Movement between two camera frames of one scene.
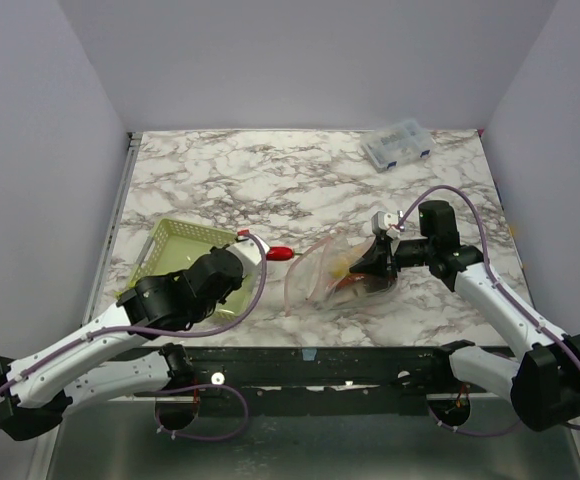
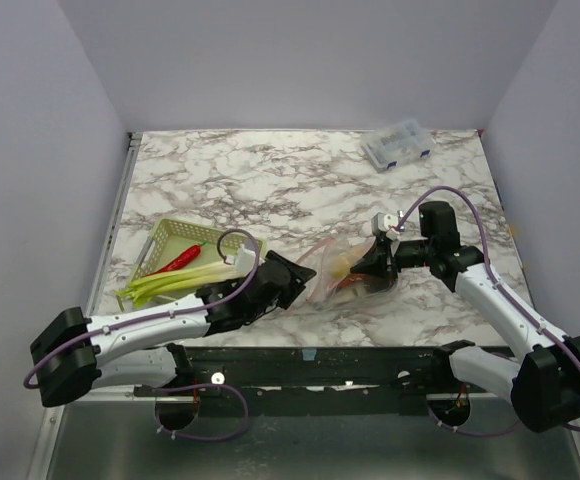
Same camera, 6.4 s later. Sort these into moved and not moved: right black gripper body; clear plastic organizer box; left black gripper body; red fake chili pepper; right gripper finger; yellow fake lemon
Moved: red fake chili pepper; left black gripper body
Not moved: right gripper finger; right black gripper body; yellow fake lemon; clear plastic organizer box
